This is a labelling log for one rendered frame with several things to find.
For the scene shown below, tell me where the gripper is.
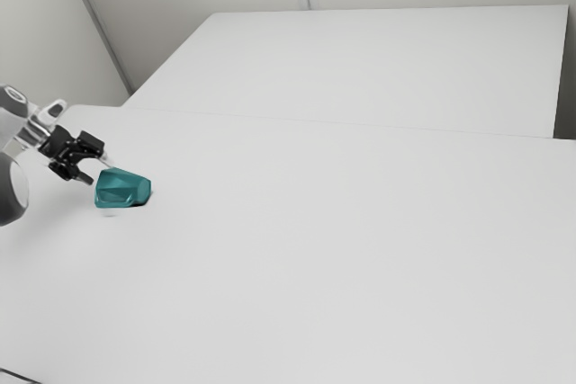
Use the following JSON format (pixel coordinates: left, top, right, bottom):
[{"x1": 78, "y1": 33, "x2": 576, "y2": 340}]
[{"x1": 38, "y1": 124, "x2": 112, "y2": 186}]

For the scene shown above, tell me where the teal faceted mug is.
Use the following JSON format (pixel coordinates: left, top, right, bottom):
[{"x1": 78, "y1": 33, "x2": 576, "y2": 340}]
[{"x1": 93, "y1": 167, "x2": 154, "y2": 210}]

